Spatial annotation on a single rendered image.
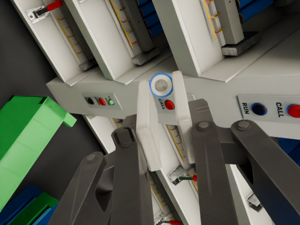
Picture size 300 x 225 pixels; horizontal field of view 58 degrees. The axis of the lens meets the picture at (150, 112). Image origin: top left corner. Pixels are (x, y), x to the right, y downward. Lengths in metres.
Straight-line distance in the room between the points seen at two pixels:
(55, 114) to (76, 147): 0.28
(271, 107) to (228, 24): 0.12
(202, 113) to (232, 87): 0.21
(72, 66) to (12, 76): 0.15
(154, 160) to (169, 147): 0.47
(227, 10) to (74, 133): 0.58
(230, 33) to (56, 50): 0.42
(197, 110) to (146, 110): 0.03
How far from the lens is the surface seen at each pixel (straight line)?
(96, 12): 0.50
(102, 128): 0.74
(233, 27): 0.39
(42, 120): 0.56
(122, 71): 0.52
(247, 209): 0.57
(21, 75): 0.76
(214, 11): 0.39
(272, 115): 0.37
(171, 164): 0.65
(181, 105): 0.16
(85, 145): 0.85
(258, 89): 0.36
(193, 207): 0.75
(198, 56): 0.38
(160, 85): 0.20
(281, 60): 0.37
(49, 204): 0.67
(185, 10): 0.37
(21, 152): 0.55
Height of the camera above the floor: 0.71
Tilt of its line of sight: 45 degrees down
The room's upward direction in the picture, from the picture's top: 95 degrees clockwise
